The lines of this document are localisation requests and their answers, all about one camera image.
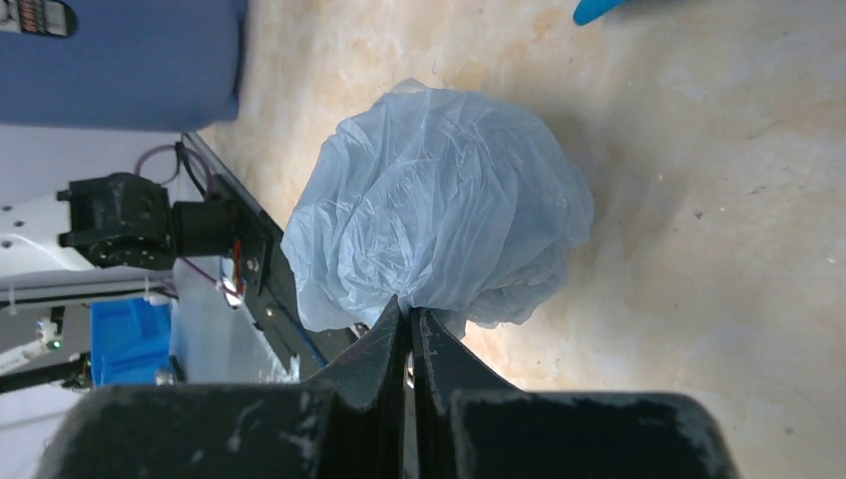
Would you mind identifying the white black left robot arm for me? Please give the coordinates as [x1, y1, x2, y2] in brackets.
[1, 173, 237, 279]

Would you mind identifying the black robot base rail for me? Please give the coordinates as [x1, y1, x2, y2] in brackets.
[182, 133, 358, 379]

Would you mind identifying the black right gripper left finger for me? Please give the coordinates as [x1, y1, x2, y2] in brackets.
[305, 296, 407, 478]

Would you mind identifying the blue plastic trash bin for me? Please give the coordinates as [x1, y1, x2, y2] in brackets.
[1, 0, 248, 132]

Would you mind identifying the blue plastic box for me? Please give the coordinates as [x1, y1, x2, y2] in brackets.
[90, 298, 172, 386]

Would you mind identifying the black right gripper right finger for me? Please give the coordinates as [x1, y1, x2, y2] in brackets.
[410, 308, 517, 478]

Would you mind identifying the light blue plastic trash bag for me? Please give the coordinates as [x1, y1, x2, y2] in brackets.
[280, 80, 595, 333]

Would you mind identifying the blue t-shirt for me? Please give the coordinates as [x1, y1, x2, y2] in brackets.
[572, 0, 627, 26]

